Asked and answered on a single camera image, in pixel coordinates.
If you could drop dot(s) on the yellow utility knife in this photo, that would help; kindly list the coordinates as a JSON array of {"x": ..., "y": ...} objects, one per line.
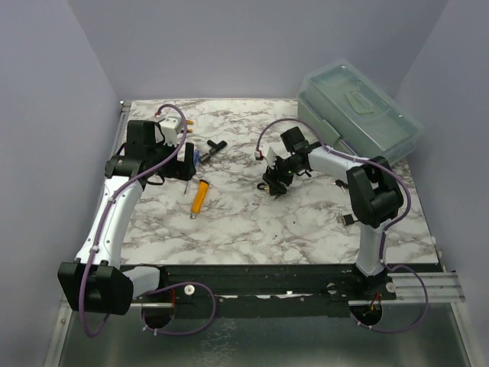
[{"x": 199, "y": 198}]

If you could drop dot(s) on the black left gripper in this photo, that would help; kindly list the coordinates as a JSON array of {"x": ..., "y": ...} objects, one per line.
[{"x": 179, "y": 169}]

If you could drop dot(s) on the clear green plastic toolbox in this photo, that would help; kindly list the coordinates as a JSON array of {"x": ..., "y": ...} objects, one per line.
[{"x": 354, "y": 116}]

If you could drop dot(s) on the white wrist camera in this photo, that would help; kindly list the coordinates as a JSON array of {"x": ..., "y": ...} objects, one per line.
[
  {"x": 170, "y": 127},
  {"x": 271, "y": 157}
]

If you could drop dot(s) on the yellow handled pliers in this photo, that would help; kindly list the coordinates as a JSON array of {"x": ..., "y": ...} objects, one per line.
[{"x": 189, "y": 125}]

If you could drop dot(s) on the blue red screwdriver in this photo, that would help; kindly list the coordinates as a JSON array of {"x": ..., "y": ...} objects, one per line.
[{"x": 196, "y": 156}]

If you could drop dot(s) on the aluminium rail frame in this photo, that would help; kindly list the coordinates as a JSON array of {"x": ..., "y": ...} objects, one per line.
[{"x": 312, "y": 224}]

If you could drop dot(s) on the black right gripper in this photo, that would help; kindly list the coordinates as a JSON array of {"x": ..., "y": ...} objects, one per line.
[{"x": 270, "y": 178}]

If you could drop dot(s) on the black T-handle socket tool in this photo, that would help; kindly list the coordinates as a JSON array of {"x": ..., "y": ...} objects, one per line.
[{"x": 214, "y": 149}]

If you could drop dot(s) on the yellow padlock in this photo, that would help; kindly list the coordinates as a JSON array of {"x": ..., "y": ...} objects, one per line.
[{"x": 263, "y": 187}]

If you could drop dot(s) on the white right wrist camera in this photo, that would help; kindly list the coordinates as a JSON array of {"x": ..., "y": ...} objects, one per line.
[{"x": 271, "y": 157}]

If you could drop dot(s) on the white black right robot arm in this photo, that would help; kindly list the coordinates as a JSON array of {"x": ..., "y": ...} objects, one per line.
[{"x": 373, "y": 189}]

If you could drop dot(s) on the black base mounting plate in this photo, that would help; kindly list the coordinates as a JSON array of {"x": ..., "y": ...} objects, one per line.
[{"x": 264, "y": 291}]

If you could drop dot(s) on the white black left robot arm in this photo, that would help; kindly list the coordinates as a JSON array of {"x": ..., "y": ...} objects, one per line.
[{"x": 94, "y": 281}]

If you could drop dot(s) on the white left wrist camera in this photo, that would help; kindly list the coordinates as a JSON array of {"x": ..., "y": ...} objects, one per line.
[{"x": 170, "y": 127}]

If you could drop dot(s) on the orange padlock with keys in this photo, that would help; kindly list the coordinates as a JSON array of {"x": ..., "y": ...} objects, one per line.
[{"x": 341, "y": 184}]

